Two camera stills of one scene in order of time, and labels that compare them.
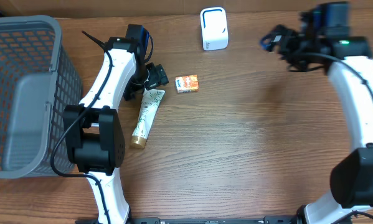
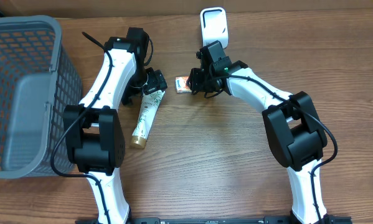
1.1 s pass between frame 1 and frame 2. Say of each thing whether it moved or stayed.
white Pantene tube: stayed
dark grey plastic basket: stayed
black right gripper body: moved
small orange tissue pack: stayed
